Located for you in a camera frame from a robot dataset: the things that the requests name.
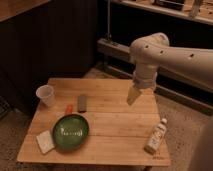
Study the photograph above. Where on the clear plastic cup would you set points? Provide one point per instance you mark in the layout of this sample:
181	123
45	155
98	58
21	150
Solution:
46	94

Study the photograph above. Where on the wooden shelf with items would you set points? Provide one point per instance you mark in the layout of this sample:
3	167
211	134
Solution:
194	10

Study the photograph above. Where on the metal vertical pole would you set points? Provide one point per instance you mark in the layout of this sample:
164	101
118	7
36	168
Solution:
108	20

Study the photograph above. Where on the wooden table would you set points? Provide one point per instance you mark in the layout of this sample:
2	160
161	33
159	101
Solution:
118	131

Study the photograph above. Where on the dark grey rectangular block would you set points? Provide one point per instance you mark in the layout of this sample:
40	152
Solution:
82	103

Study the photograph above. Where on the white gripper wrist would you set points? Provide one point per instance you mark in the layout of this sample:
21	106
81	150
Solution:
139	83

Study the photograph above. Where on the grey baseboard rail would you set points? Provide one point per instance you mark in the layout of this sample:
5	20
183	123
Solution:
116	50

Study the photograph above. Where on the white plastic bottle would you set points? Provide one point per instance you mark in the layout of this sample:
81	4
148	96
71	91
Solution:
156	137

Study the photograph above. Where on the green ceramic bowl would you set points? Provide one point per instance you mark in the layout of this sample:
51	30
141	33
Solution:
70	132

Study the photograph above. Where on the small orange object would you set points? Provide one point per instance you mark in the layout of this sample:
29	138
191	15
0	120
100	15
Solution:
69	109

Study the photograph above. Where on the white sponge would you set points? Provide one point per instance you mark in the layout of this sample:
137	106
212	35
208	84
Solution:
45	142

